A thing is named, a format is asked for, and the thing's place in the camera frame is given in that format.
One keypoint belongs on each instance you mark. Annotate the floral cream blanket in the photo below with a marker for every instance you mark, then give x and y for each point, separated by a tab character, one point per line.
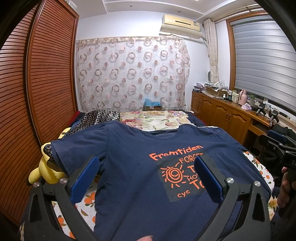
155	120

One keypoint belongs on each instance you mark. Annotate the wooden sideboard cabinet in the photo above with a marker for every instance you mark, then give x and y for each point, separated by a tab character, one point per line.
242	125

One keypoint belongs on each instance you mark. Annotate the pink kettle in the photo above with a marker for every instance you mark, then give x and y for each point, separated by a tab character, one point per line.
242	97

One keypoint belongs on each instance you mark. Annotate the navy blue printed t-shirt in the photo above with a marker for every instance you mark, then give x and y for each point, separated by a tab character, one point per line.
148	184

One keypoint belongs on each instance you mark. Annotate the beige tied window curtain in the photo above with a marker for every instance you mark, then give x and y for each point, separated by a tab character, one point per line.
212	45

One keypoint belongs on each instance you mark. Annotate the louvered wooden wardrobe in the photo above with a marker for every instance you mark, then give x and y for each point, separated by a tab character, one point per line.
38	96

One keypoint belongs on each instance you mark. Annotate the dark circle patterned folded quilt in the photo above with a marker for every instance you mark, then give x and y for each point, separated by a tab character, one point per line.
85	120

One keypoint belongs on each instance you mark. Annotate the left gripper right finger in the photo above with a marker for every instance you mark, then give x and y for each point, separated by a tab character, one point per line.
242	212

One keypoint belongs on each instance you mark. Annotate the wall air conditioner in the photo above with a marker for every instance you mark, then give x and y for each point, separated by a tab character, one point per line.
180	26

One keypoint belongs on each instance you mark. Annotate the cardboard box of clutter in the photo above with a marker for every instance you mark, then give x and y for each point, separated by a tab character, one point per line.
216	89

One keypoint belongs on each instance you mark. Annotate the yellow plush toy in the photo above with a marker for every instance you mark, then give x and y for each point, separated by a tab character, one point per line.
46	166

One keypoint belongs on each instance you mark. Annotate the grey window blind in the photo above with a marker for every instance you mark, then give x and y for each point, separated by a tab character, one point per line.
265	60

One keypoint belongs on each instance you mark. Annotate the circle patterned sheer curtain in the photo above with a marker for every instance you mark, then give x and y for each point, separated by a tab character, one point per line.
120	73

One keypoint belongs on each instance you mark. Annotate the person's right hand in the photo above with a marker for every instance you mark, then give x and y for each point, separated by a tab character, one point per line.
283	197

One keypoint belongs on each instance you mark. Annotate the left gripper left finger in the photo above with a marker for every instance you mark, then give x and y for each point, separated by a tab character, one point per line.
40	221

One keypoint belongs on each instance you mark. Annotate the orange fruit print bedsheet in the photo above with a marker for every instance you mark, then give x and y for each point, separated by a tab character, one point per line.
86	206

